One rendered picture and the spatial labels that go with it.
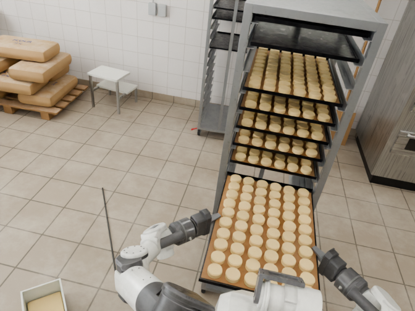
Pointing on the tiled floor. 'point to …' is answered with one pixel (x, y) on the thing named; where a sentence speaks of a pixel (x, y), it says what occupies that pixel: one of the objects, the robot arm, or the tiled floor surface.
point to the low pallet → (11, 105)
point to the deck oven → (392, 113)
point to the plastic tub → (44, 297)
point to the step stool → (112, 83)
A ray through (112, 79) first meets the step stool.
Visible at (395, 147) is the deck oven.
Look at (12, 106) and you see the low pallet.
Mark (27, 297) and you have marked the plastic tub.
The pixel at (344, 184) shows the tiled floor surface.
